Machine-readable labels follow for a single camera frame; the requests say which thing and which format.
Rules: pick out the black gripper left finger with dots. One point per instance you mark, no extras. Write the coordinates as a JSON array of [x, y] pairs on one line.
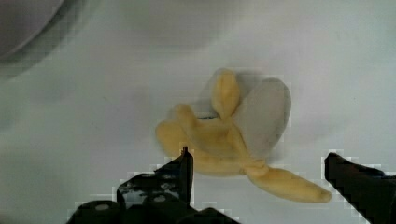
[[161, 197]]

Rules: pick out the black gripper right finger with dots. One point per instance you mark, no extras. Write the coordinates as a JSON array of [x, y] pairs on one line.
[[370, 191]]

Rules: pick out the yellow plush peeled banana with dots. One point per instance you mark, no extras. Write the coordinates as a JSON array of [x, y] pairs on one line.
[[238, 138]]

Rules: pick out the grey round plate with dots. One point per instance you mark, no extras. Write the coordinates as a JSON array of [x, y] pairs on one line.
[[23, 20]]

